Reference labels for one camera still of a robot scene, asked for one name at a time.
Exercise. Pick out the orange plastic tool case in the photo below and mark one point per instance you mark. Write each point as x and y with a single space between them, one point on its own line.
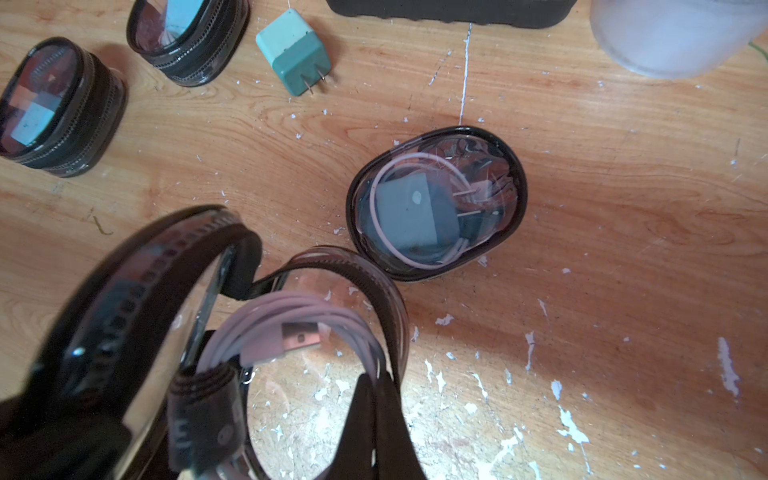
526 14

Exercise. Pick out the clear packing tape roll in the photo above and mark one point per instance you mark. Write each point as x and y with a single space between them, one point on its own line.
669 39

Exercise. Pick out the black round zip pouch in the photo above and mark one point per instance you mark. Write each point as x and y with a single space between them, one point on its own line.
60 109

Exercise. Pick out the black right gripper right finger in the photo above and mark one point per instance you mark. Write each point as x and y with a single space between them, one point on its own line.
395 455

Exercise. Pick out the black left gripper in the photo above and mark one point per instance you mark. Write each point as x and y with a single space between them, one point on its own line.
79 447

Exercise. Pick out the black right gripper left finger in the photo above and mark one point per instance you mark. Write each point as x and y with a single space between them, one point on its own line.
354 455

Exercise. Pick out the green charger plug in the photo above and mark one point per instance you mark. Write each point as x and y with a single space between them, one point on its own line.
295 52
418 214

